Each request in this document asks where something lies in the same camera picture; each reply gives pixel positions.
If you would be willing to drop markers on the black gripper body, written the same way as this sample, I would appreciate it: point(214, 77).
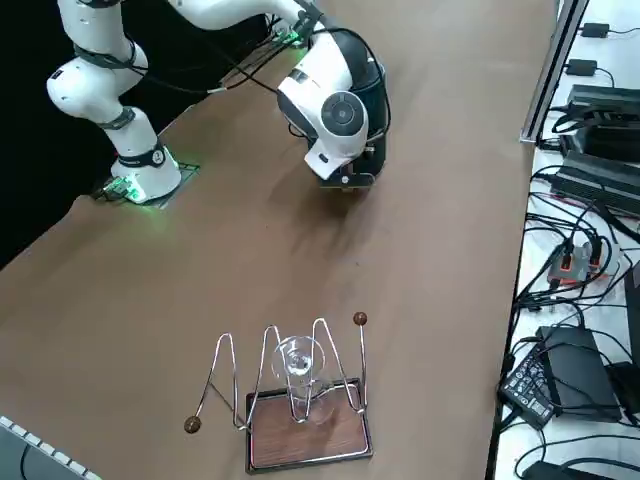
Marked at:
point(355, 180)

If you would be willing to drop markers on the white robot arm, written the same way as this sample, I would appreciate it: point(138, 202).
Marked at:
point(320, 90)

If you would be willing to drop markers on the green air fryer body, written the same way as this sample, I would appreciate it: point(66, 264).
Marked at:
point(381, 115)

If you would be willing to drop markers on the clear wine glass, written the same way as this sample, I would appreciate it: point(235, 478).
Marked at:
point(297, 362)

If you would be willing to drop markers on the grey orange electronic device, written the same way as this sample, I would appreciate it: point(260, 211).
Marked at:
point(575, 267)

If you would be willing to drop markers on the black power supply box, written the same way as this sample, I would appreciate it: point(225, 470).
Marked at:
point(610, 140)
point(595, 180)
point(605, 97)

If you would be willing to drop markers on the small black power adapter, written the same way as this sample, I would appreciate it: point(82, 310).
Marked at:
point(582, 66)
point(595, 29)

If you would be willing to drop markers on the black power brick white label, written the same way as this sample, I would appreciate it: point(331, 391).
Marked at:
point(527, 395)

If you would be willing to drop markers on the plain black power brick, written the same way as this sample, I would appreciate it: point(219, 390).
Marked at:
point(580, 370)

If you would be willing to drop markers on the grey keyboard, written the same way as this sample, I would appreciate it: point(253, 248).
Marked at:
point(35, 450)

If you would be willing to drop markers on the aluminium profile rail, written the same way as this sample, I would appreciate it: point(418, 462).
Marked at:
point(550, 75)

